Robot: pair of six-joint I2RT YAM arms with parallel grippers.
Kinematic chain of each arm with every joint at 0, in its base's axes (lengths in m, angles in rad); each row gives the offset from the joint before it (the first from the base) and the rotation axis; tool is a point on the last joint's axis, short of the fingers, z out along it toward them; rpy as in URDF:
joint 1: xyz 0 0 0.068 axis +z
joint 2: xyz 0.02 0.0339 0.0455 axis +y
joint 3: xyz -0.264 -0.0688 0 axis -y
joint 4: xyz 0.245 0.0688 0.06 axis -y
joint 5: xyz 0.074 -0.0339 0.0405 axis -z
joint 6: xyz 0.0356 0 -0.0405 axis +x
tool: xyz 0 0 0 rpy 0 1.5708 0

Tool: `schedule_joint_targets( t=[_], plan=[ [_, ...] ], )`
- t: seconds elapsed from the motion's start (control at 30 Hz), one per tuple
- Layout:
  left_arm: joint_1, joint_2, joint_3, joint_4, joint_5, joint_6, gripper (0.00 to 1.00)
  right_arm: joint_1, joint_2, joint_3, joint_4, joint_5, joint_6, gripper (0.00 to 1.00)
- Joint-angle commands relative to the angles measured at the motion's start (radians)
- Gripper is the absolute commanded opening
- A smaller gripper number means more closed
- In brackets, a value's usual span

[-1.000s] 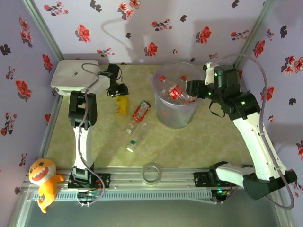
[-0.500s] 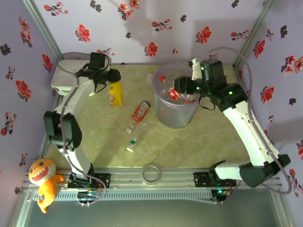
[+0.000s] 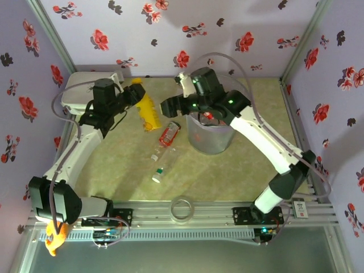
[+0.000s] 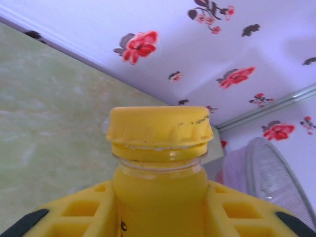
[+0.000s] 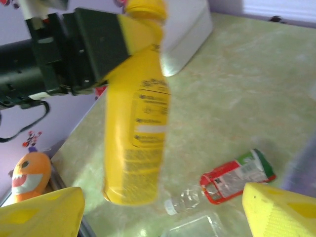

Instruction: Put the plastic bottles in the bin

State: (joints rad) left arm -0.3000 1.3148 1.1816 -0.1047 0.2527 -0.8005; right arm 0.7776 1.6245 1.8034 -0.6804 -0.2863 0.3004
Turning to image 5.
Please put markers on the yellow plastic bottle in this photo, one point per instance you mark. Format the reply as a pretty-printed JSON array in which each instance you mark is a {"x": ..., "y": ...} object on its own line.
[{"x": 138, "y": 148}]

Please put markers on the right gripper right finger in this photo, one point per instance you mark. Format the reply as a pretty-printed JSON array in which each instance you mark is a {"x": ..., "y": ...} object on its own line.
[{"x": 284, "y": 217}]

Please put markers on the orange shark plush toy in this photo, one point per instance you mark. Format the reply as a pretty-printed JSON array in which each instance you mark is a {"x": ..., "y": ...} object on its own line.
[{"x": 29, "y": 172}]

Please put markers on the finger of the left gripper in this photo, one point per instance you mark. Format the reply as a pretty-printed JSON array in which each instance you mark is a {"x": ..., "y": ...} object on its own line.
[{"x": 103, "y": 42}]

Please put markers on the crushed bottle red green label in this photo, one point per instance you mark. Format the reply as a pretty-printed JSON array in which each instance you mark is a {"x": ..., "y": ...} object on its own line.
[{"x": 234, "y": 175}]

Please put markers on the white plastic case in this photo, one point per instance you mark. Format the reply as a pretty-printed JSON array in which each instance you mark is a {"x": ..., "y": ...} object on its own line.
[{"x": 187, "y": 37}]

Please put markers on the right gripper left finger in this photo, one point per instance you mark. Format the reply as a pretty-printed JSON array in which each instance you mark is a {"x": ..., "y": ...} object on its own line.
[{"x": 37, "y": 217}]

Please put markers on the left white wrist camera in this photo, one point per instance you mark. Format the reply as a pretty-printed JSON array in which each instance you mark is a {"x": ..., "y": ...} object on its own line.
[{"x": 29, "y": 8}]

